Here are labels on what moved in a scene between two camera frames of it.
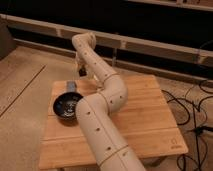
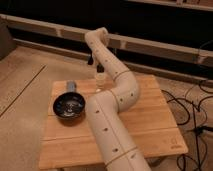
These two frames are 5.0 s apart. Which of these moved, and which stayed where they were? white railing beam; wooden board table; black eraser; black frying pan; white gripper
Moved: white gripper; black eraser
Stayed: white railing beam; wooden board table; black frying pan
